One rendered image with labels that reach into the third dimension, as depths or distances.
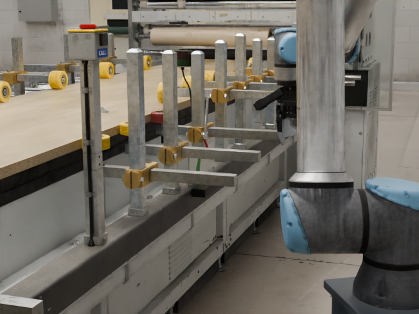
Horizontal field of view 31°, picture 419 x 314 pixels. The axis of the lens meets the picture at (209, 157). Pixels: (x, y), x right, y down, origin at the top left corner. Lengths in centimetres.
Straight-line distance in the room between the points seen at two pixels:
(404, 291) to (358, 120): 304
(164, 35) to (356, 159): 148
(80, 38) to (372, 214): 77
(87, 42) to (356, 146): 320
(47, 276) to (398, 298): 78
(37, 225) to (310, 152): 76
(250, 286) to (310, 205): 184
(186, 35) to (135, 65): 295
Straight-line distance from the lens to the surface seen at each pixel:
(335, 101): 173
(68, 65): 391
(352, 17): 206
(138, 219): 208
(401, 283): 178
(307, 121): 173
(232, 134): 253
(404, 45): 1110
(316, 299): 340
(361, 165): 480
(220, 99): 272
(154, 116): 259
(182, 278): 314
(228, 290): 346
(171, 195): 231
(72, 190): 219
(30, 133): 231
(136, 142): 206
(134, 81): 203
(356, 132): 476
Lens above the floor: 129
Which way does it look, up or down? 12 degrees down
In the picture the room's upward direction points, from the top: straight up
